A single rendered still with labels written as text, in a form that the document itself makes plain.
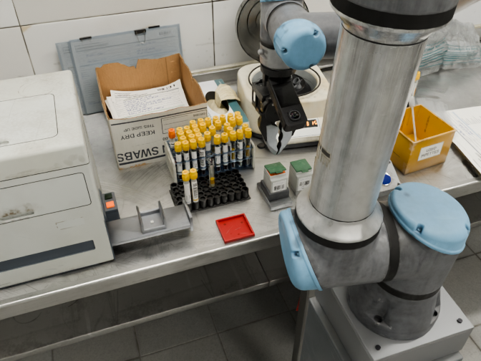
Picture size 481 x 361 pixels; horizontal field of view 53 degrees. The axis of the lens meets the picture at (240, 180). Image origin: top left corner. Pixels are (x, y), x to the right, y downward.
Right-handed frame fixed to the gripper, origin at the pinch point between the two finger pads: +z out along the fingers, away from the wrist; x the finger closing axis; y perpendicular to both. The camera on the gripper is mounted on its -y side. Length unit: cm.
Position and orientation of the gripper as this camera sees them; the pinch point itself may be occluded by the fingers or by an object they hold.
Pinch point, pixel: (277, 151)
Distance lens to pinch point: 105.6
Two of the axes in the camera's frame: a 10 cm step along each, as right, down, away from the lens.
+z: 0.0, 7.6, 6.5
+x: -9.4, 2.2, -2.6
